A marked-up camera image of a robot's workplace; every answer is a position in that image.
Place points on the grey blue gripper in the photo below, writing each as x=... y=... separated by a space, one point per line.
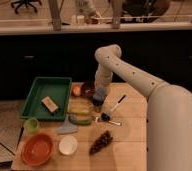
x=99 y=95

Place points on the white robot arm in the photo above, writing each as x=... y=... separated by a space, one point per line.
x=169 y=111

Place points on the tan sponge block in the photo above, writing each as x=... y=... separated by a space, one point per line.
x=49 y=104

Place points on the green plastic cup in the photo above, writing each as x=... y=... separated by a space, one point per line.
x=31 y=125

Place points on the black and white brush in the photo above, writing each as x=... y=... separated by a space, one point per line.
x=107 y=116

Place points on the silver metal spoon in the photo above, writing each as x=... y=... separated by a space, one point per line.
x=98 y=119

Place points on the dark brown bowl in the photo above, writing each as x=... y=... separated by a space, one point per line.
x=87 y=89

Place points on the orange peach toy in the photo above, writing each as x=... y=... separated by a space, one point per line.
x=76 y=90

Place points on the green cucumber toy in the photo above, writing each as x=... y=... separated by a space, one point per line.
x=74 y=120

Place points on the bunch of dark grapes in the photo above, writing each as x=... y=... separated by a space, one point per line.
x=104 y=140

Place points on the grey blue cloth piece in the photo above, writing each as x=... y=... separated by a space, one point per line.
x=67 y=127

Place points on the green plastic tray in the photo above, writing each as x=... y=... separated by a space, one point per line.
x=57 y=88

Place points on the orange plastic bowl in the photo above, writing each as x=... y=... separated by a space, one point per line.
x=37 y=150

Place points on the black office chair base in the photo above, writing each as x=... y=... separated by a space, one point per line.
x=27 y=3

